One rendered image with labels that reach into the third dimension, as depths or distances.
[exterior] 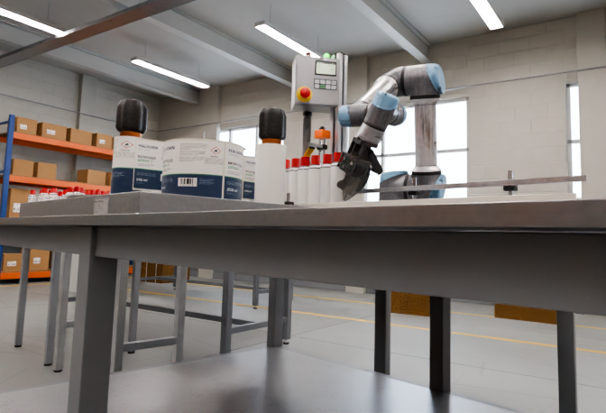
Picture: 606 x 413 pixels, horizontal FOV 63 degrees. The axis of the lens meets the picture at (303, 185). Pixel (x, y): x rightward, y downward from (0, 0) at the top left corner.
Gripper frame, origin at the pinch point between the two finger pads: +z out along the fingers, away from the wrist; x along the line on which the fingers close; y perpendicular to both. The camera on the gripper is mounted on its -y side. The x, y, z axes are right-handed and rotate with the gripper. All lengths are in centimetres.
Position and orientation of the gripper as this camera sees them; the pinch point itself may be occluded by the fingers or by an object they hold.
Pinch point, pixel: (347, 197)
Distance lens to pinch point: 162.5
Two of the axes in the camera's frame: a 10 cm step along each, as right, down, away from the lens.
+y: -7.1, -1.0, -6.9
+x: 5.9, 4.4, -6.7
